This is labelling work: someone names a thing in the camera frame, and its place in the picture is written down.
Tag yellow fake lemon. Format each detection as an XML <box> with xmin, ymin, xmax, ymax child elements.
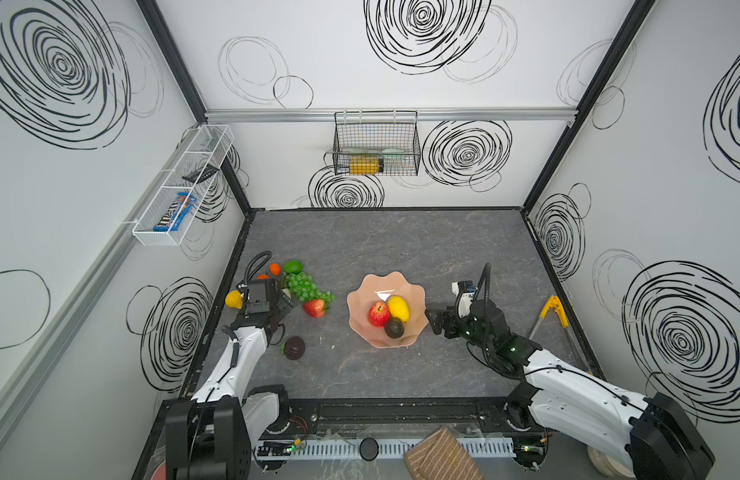
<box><xmin>387</xmin><ymin>295</ymin><xmax>411</xmax><ymax>323</ymax></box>

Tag red fake apple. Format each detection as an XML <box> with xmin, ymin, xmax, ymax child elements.
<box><xmin>367</xmin><ymin>301</ymin><xmax>392</xmax><ymax>328</ymax></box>

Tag pink wavy fruit bowl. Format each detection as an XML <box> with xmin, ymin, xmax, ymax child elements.
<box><xmin>347</xmin><ymin>272</ymin><xmax>428</xmax><ymax>349</ymax></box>

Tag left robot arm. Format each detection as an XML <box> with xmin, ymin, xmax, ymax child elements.
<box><xmin>165</xmin><ymin>279</ymin><xmax>292</xmax><ymax>479</ymax></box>

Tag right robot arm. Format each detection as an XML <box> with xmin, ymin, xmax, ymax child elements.
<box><xmin>425</xmin><ymin>280</ymin><xmax>716</xmax><ymax>479</ymax></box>

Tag yellow fake pear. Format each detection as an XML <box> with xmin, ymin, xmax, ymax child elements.
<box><xmin>225</xmin><ymin>290</ymin><xmax>244</xmax><ymax>310</ymax></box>

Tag green fake grapes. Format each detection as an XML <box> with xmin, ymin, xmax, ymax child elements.
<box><xmin>285</xmin><ymin>271</ymin><xmax>335</xmax><ymax>306</ymax></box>

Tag green fake lime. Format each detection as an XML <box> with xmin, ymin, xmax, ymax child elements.
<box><xmin>283</xmin><ymin>260</ymin><xmax>304</xmax><ymax>275</ymax></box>

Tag red fake strawberry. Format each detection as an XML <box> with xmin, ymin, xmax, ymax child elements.
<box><xmin>303</xmin><ymin>299</ymin><xmax>328</xmax><ymax>318</ymax></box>

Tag dark fake avocado half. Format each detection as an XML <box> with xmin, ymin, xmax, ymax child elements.
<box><xmin>281</xmin><ymin>336</ymin><xmax>306</xmax><ymax>361</ymax></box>

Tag blue candy packet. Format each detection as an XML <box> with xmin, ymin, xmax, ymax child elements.
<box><xmin>153</xmin><ymin>192</ymin><xmax>197</xmax><ymax>232</ymax></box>

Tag striped brown cloth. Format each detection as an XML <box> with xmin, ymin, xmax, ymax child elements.
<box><xmin>404</xmin><ymin>426</ymin><xmax>484</xmax><ymax>480</ymax></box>

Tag black round knob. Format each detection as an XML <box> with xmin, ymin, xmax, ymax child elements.
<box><xmin>358</xmin><ymin>437</ymin><xmax>380</xmax><ymax>462</ymax></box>

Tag black remote control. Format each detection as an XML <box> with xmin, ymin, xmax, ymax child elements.
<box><xmin>182</xmin><ymin>165</ymin><xmax>219</xmax><ymax>185</ymax></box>

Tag yellow sponge in basket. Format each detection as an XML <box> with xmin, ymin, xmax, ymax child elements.
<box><xmin>349</xmin><ymin>155</ymin><xmax>384</xmax><ymax>175</ymax></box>

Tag green item in basket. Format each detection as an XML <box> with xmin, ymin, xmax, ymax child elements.
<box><xmin>341</xmin><ymin>147</ymin><xmax>408</xmax><ymax>162</ymax></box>

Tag pink cup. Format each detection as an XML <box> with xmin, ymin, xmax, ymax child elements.
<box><xmin>151</xmin><ymin>462</ymin><xmax>167</xmax><ymax>480</ymax></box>

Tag yellow handled tongs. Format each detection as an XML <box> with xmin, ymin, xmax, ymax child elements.
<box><xmin>528</xmin><ymin>295</ymin><xmax>586</xmax><ymax>366</ymax></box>

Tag white slotted cable duct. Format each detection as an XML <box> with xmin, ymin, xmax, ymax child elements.
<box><xmin>254</xmin><ymin>438</ymin><xmax>517</xmax><ymax>462</ymax></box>

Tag white wire wall shelf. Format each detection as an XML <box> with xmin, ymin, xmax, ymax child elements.
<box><xmin>132</xmin><ymin>124</ymin><xmax>234</xmax><ymax>247</ymax></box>

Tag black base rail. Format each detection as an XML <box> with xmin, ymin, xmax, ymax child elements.
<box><xmin>277</xmin><ymin>397</ymin><xmax>545</xmax><ymax>436</ymax></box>

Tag black wire wall basket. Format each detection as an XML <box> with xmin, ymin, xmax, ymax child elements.
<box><xmin>326</xmin><ymin>110</ymin><xmax>422</xmax><ymax>177</ymax></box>

